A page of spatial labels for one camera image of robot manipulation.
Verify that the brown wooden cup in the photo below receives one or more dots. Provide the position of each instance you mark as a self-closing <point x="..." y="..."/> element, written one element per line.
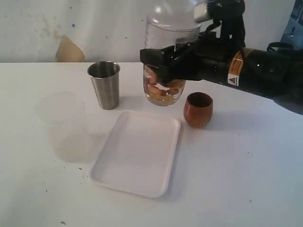
<point x="198" y="109"/>

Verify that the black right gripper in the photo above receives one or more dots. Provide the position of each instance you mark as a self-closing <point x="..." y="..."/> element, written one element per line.
<point x="207" y="56"/>

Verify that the brown coins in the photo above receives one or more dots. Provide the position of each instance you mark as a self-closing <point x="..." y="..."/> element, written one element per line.
<point x="161" y="94"/>

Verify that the clear plastic shaker cup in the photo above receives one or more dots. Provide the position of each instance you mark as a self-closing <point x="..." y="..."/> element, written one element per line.
<point x="157" y="38"/>

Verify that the translucent plastic container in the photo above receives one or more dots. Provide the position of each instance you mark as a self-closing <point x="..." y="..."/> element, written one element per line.
<point x="63" y="117"/>

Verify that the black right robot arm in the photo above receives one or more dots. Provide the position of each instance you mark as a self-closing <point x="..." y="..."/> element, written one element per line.
<point x="276" y="74"/>

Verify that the white rectangular tray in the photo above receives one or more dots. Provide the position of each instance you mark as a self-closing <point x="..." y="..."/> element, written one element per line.
<point x="137" y="155"/>

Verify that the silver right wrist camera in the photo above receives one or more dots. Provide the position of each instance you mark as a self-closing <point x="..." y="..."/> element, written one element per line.
<point x="202" y="12"/>

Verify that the stainless steel cup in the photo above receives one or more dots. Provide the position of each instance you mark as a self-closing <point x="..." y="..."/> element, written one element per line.
<point x="104" y="76"/>

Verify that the clear plastic shaker lid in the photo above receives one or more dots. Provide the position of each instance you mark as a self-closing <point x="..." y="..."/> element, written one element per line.
<point x="173" y="15"/>

